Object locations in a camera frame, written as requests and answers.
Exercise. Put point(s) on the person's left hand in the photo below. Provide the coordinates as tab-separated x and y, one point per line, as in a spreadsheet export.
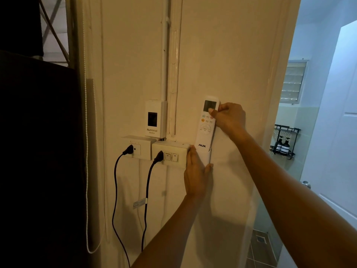
196	178

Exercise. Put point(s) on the person's right hand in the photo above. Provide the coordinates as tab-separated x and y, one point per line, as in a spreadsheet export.
231	118

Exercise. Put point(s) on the person's right thumb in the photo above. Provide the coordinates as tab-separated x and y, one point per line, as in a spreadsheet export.
214	112

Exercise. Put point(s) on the person's left thumb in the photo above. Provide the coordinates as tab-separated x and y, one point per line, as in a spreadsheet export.
209	169

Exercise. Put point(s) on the white air conditioner remote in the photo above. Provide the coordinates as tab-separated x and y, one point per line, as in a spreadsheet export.
205	131

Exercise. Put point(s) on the person's left forearm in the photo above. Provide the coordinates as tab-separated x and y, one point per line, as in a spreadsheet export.
170	237

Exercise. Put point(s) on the person's right forearm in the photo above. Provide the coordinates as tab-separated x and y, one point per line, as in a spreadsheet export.
287	200

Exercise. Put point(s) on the white breaker box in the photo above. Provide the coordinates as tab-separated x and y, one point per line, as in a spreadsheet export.
155	119

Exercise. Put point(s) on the dark pump bottle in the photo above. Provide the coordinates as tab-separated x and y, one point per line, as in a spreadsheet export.
278	145
285	147

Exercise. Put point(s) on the white round conduit pipe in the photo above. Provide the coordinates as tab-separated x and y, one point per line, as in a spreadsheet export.
165	52

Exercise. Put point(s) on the louvered glass window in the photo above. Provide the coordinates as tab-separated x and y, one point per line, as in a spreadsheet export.
293	80

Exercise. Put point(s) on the square floor drain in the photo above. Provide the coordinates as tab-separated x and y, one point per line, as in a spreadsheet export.
260	239

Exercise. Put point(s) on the silver door knob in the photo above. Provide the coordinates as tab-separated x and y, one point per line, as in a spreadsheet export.
306	184

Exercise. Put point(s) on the white door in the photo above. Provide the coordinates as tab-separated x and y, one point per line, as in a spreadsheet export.
334	131

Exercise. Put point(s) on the metal window grille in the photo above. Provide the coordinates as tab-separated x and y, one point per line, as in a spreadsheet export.
54	27

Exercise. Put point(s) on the white switch and socket box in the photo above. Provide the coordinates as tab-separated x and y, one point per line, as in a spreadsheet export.
178	157

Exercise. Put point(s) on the white wall socket box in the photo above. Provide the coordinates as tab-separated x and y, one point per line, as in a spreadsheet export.
140	149

